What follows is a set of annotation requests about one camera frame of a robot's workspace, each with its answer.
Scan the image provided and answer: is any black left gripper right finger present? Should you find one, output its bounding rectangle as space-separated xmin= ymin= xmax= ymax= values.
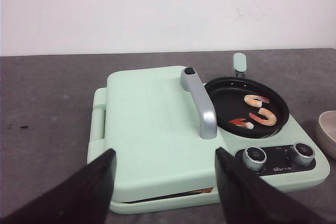
xmin=215 ymin=147 xmax=335 ymax=223

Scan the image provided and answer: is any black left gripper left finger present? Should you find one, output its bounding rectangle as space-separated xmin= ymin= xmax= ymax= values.
xmin=1 ymin=148 xmax=117 ymax=223

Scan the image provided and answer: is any orange shrimp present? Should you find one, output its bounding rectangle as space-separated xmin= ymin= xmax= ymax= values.
xmin=229 ymin=118 xmax=254 ymax=130
xmin=244 ymin=94 xmax=269 ymax=108
xmin=249 ymin=108 xmax=277 ymax=126

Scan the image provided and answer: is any mint green hinged lid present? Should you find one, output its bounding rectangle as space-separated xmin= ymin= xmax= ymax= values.
xmin=104 ymin=66 xmax=224 ymax=202

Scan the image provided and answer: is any beige ceramic bowl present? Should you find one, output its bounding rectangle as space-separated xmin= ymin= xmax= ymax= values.
xmin=316 ymin=110 xmax=335 ymax=159

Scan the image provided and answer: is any mint green breakfast maker base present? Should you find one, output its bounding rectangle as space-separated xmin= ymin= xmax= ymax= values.
xmin=87 ymin=88 xmax=330 ymax=214

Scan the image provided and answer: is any left silver control knob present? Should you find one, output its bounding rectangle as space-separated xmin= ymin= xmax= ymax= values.
xmin=242 ymin=146 xmax=267 ymax=172

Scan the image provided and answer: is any silver control knob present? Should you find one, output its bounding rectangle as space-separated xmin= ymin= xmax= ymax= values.
xmin=242 ymin=146 xmax=267 ymax=172
xmin=289 ymin=142 xmax=315 ymax=166

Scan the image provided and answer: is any right silver control knob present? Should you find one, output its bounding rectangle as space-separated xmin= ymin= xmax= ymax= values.
xmin=289 ymin=142 xmax=315 ymax=166

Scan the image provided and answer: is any black round frying pan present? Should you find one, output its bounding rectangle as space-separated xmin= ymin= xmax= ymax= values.
xmin=205 ymin=52 xmax=289 ymax=138

